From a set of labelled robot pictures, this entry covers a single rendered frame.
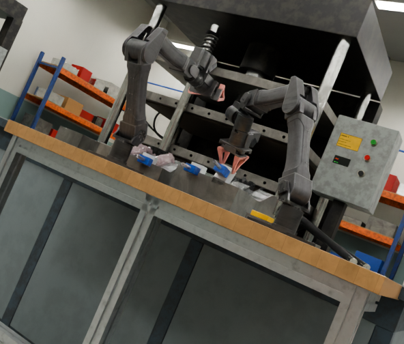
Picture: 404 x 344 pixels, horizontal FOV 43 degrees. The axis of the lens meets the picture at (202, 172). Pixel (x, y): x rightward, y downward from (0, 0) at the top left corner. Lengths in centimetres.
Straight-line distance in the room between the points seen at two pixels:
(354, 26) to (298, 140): 129
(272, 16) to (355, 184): 97
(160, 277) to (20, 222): 71
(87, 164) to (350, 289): 77
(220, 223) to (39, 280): 106
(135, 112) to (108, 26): 922
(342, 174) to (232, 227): 141
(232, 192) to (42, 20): 837
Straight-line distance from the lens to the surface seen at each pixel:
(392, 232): 786
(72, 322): 200
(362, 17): 267
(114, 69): 1109
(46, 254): 211
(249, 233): 119
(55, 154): 159
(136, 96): 162
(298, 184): 137
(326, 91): 258
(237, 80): 287
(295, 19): 276
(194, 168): 178
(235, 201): 175
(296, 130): 147
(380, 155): 255
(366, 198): 251
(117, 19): 1096
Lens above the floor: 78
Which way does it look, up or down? 4 degrees up
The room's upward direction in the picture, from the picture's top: 23 degrees clockwise
